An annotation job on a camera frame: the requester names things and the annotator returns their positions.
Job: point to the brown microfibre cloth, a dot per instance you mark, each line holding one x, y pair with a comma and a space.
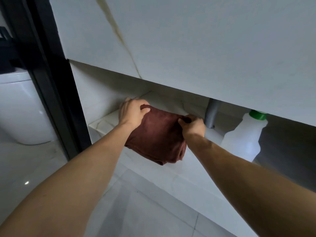
160, 138

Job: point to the white spray bottle green collar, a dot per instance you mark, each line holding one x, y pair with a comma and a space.
244, 140

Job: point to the person's right forearm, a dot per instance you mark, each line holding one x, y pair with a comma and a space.
256, 185

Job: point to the person's left hand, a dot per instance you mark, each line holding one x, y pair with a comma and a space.
132, 114

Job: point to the person's right hand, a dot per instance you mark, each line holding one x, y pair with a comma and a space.
195, 127

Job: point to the black plastic caddy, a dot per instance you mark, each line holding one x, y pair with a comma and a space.
8, 54

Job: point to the white toilet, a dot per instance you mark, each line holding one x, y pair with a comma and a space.
22, 108

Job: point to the person's left forearm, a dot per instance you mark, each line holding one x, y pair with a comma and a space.
61, 185

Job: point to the black framed glass partition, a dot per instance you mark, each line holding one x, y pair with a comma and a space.
47, 71

